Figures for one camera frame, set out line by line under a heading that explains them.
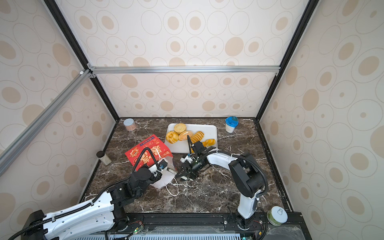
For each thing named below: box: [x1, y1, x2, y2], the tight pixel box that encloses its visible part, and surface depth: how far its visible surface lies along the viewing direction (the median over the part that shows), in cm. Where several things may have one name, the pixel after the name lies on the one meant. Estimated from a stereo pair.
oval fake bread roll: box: [178, 130, 194, 141], surface depth 105 cm
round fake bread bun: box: [174, 123, 187, 134], surface depth 111 cm
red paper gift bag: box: [124, 134, 177, 189], surface depth 87 cm
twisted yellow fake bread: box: [202, 138, 216, 148], surface depth 105 cm
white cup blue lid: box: [225, 116, 239, 134], surface depth 108 cm
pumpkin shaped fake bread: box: [166, 131, 179, 144], surface depth 104 cm
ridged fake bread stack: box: [190, 131, 205, 144], surface depth 107 cm
